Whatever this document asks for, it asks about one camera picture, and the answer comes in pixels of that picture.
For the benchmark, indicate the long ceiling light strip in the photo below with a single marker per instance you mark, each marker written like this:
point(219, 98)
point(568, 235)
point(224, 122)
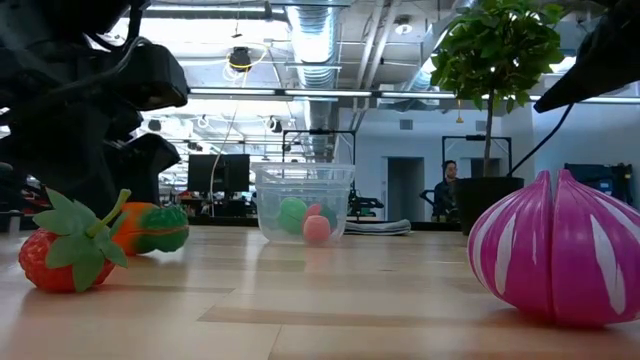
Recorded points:
point(232, 92)
point(327, 93)

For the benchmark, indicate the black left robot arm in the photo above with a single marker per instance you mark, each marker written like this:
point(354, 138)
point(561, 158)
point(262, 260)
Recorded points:
point(40, 20)

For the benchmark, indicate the person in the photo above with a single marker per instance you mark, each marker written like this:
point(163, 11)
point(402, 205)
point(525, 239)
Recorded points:
point(446, 195)

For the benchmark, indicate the green plant in black pot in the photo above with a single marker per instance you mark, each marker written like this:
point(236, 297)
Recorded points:
point(487, 200)

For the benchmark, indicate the clear plastic tupperware container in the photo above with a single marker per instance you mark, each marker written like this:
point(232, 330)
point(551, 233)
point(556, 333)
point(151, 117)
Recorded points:
point(300, 182)

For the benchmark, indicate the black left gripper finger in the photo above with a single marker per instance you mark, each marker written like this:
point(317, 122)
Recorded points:
point(155, 77)
point(145, 165)

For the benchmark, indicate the red toy tomato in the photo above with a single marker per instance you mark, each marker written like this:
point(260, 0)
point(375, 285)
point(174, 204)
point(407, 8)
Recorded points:
point(316, 230)

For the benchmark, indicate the round green toy fruit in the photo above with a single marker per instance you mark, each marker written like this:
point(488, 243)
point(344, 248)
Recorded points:
point(291, 215)

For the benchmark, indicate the black background monitor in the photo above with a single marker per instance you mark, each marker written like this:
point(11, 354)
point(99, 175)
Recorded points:
point(239, 172)
point(205, 172)

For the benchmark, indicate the red toy strawberry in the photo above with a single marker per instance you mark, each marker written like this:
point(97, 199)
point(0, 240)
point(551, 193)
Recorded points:
point(45, 265)

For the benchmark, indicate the black background robot arm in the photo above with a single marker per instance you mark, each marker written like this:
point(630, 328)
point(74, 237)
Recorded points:
point(361, 204)

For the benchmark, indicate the purple striped toy onion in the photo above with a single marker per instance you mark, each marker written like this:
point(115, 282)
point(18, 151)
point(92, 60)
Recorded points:
point(575, 260)

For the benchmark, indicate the dark blue background machine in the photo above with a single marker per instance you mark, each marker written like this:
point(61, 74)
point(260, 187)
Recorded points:
point(597, 182)

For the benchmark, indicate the silver ceiling air duct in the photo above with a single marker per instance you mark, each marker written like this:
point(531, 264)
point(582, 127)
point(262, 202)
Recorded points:
point(315, 40)

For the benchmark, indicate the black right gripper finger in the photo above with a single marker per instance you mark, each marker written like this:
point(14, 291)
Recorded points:
point(610, 60)

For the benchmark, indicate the orange toy carrot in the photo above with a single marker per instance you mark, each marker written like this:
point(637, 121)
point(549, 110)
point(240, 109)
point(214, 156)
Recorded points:
point(160, 227)

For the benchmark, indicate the black aluminium table frame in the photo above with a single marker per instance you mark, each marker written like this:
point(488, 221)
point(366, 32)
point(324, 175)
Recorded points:
point(225, 220)

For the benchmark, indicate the black ceiling-mounted device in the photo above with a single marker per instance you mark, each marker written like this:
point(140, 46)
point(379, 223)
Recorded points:
point(240, 59)

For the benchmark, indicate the folded grey cloth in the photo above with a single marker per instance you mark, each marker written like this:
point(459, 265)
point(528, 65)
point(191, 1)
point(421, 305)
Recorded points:
point(377, 228)

